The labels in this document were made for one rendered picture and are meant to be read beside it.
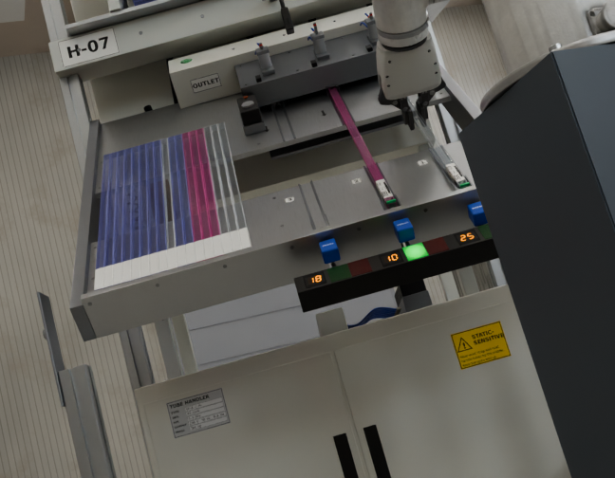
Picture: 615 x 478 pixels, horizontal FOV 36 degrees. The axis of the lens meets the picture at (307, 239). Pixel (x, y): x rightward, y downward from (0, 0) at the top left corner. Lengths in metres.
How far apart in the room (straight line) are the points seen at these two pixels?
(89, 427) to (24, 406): 10.30
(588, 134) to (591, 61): 0.07
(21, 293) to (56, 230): 0.89
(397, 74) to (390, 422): 0.59
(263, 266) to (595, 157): 0.67
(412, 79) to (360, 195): 0.24
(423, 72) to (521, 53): 0.69
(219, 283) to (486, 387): 0.54
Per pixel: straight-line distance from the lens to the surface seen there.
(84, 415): 1.40
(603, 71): 0.86
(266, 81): 1.83
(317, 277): 1.32
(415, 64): 1.60
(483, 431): 1.67
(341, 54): 1.87
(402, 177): 1.50
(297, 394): 1.66
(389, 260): 1.32
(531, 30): 0.92
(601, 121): 0.84
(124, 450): 11.71
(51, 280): 11.98
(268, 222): 1.47
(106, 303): 1.40
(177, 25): 2.04
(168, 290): 1.38
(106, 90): 2.19
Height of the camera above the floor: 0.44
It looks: 12 degrees up
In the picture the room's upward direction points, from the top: 16 degrees counter-clockwise
